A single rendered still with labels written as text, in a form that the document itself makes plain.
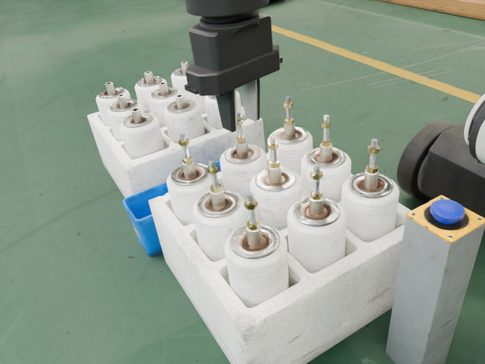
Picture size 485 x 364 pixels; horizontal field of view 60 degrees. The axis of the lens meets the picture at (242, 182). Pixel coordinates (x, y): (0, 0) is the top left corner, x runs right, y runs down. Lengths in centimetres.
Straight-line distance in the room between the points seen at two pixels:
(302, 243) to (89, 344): 47
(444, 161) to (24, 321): 95
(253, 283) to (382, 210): 25
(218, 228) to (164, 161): 40
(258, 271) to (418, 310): 24
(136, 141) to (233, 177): 31
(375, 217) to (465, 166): 30
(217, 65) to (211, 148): 66
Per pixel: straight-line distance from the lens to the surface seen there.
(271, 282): 65
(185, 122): 108
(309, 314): 71
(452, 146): 101
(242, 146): 84
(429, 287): 65
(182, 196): 80
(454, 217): 59
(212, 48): 46
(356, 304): 79
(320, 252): 69
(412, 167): 105
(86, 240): 116
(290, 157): 89
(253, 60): 49
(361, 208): 73
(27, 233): 127
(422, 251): 62
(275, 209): 76
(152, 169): 106
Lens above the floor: 69
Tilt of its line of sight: 34 degrees down
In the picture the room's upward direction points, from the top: 7 degrees counter-clockwise
